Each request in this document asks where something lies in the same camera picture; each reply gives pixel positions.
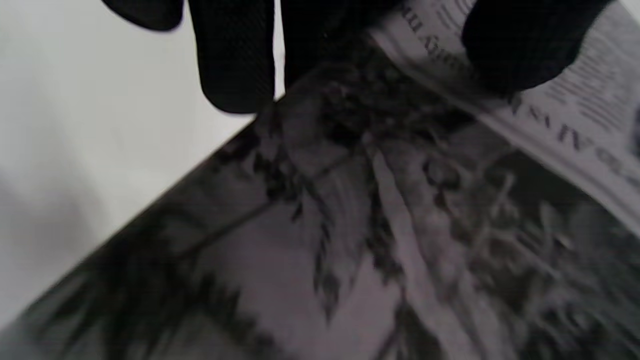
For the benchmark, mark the person's left hand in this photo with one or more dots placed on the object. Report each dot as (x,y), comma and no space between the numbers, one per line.
(235,50)

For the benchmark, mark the printed newspaper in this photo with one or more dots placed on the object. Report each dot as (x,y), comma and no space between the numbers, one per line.
(400,225)

